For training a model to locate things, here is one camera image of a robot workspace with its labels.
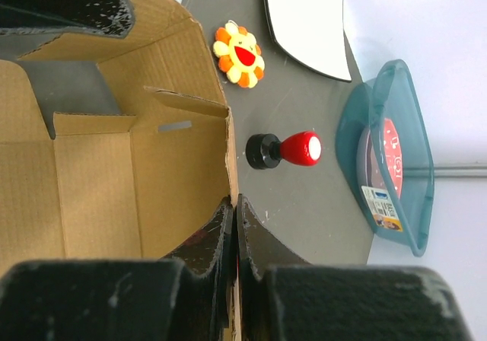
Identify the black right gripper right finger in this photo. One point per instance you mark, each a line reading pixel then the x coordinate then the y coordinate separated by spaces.
pixel 283 297

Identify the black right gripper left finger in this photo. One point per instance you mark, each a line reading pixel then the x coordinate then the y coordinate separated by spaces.
pixel 182 296

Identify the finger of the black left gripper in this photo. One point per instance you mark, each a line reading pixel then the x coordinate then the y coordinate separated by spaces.
pixel 106 18

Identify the brown cardboard box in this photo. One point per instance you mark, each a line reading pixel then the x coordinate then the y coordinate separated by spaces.
pixel 130 186

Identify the red black stamp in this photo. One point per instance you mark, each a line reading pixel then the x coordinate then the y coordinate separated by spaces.
pixel 266 151

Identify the orange plush flower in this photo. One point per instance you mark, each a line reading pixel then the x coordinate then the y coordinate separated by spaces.
pixel 239 55

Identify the pink dotted plate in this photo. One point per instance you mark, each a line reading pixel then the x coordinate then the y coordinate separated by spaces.
pixel 368 163

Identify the teal plastic bin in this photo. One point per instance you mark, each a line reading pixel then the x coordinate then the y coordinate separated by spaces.
pixel 403 220

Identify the white square plate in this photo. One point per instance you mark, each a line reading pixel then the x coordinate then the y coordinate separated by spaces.
pixel 312 33

